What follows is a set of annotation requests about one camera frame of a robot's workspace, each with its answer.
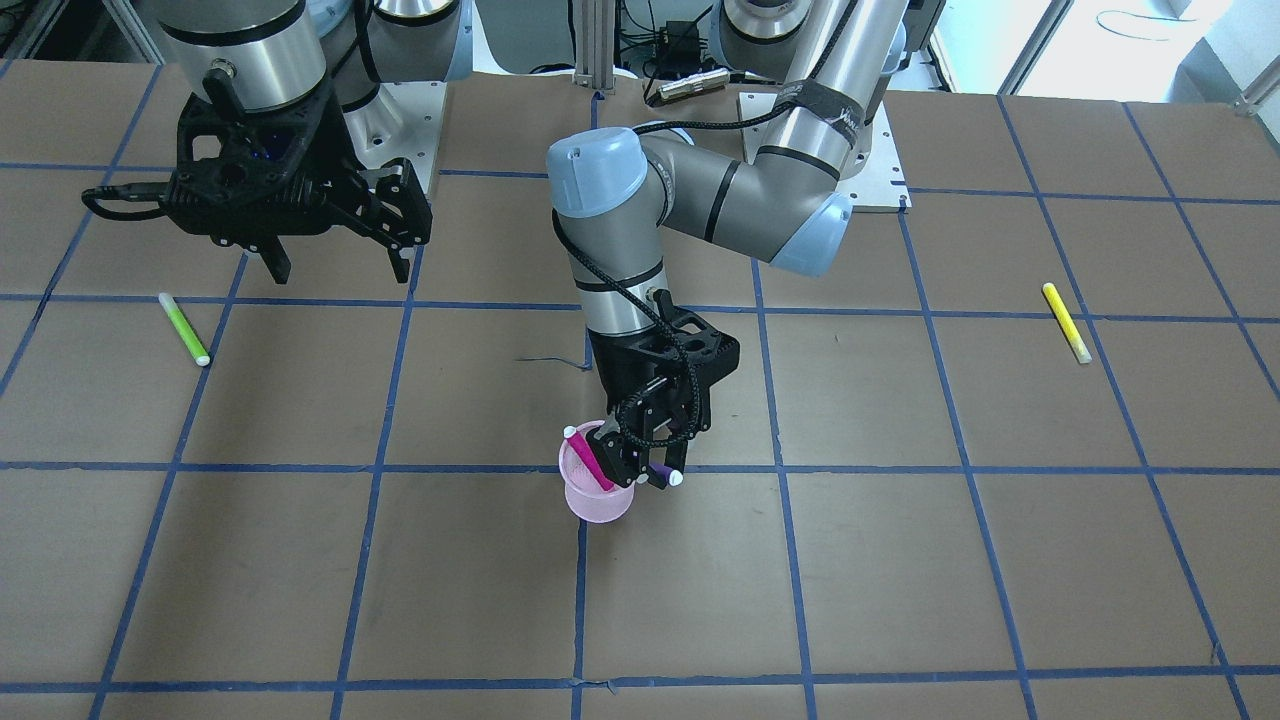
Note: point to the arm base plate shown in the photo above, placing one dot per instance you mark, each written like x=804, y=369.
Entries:
x=404, y=120
x=872, y=178

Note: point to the aluminium frame post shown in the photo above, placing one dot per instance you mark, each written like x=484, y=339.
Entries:
x=594, y=25

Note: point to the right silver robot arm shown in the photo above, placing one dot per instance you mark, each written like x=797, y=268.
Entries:
x=252, y=56

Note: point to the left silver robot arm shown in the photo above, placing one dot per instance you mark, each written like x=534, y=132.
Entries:
x=612, y=189

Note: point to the pink pen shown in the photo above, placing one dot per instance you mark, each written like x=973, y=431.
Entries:
x=580, y=445

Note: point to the yellow pen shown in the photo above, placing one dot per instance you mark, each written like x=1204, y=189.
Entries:
x=1066, y=323

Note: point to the pink mesh cup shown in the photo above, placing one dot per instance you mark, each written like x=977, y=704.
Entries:
x=585, y=495

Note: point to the green pen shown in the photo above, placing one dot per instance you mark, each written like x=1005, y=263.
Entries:
x=187, y=334

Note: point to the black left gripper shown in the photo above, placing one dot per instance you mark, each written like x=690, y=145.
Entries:
x=614, y=362

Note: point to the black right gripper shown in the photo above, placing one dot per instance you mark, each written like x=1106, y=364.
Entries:
x=334, y=143

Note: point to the purple pen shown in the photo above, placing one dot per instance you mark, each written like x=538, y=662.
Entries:
x=662, y=477

